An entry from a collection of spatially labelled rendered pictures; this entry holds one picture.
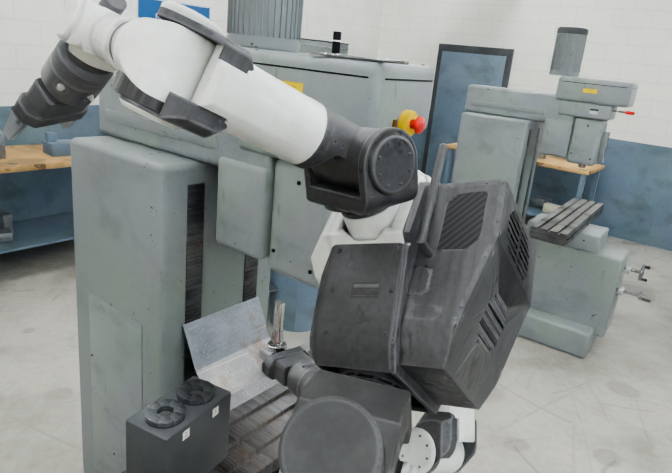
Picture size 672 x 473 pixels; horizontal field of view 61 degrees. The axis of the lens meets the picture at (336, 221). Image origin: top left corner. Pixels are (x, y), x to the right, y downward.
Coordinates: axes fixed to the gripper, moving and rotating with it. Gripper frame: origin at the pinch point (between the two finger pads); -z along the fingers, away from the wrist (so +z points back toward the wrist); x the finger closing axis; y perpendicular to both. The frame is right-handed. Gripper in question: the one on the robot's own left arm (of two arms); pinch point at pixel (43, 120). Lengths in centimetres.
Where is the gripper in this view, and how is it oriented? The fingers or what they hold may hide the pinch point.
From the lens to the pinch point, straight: 111.6
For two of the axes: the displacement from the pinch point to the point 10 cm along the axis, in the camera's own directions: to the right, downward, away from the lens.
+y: -5.5, -8.4, 0.0
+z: 6.9, -4.4, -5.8
